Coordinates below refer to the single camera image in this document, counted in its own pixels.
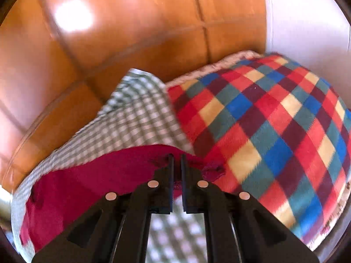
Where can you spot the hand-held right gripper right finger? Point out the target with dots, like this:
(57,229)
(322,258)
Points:
(192,194)

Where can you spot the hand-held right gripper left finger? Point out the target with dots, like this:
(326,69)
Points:
(164,194)

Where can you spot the red garment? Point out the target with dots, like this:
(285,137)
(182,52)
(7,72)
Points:
(96,175)

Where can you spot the green checked bedsheet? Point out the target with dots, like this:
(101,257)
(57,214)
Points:
(137,115)

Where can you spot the multicolour checked blanket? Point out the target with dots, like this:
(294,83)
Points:
(260,115)

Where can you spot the wooden wardrobe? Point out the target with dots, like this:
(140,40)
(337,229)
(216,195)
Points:
(137,19)

